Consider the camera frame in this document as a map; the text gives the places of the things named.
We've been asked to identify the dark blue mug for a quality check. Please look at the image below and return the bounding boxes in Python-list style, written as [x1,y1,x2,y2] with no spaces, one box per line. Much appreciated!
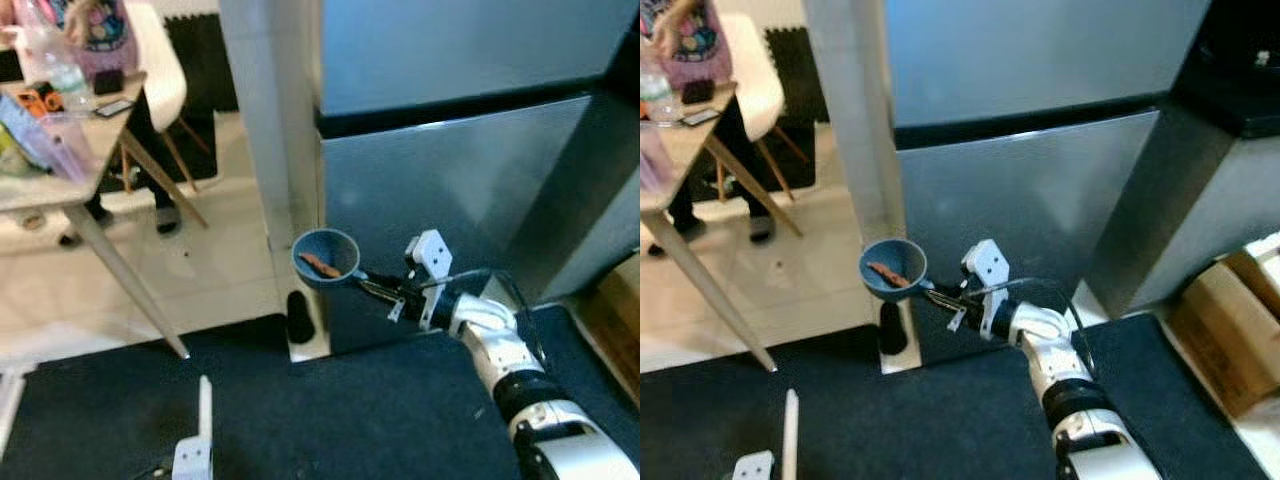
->
[292,229,379,293]
[860,239,941,303]

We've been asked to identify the black oval door stopper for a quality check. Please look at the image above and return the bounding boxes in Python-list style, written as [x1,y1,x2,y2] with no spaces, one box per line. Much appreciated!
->
[287,290,317,346]
[880,302,911,356]

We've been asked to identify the dark blue floor mat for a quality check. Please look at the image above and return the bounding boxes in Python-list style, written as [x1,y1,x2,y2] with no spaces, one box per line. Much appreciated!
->
[640,355,791,480]
[0,318,206,480]
[200,303,641,480]
[790,312,1271,480]

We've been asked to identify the grey steel pillar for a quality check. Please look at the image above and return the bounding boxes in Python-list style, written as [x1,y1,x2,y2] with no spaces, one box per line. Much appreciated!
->
[803,0,921,376]
[218,0,331,363]

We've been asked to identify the brown cardboard box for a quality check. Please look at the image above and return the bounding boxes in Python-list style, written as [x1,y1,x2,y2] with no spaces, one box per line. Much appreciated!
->
[573,255,641,401]
[1168,245,1280,418]

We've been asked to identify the black foam floor mat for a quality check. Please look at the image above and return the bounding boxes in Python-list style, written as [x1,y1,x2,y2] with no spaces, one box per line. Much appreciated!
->
[165,12,241,186]
[768,25,829,193]

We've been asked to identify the lavender plastic pitcher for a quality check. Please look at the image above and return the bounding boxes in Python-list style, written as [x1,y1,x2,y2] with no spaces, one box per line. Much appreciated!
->
[30,110,96,186]
[640,120,673,196]

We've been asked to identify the white plastic chair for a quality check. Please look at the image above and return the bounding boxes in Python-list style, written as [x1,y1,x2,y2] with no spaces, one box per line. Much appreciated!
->
[722,10,809,201]
[125,0,213,196]

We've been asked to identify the light wooden table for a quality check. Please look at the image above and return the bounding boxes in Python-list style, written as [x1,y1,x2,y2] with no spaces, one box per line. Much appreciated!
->
[640,82,803,373]
[0,70,211,361]

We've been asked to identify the person in pink shirt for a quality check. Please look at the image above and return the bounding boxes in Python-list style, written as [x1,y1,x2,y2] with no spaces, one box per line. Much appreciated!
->
[650,0,776,259]
[45,0,186,248]

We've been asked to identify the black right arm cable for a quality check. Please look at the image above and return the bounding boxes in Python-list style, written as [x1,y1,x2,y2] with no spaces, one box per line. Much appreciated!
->
[985,280,1086,351]
[440,267,549,366]

